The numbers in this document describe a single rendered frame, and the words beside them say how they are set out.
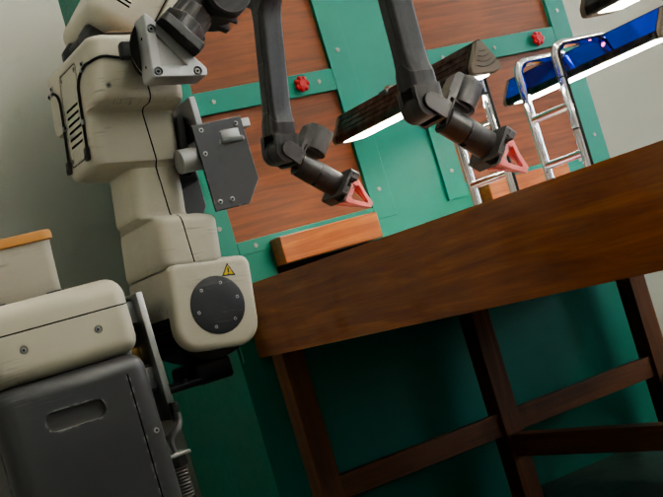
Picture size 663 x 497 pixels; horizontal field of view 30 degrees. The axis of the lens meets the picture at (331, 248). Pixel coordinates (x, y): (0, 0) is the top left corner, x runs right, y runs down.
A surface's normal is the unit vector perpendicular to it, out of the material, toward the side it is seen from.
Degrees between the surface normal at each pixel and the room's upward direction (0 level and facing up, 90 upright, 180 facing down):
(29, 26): 90
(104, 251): 90
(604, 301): 90
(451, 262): 90
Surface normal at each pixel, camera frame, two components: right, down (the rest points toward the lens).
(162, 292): -0.87, 0.10
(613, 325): 0.47, -0.17
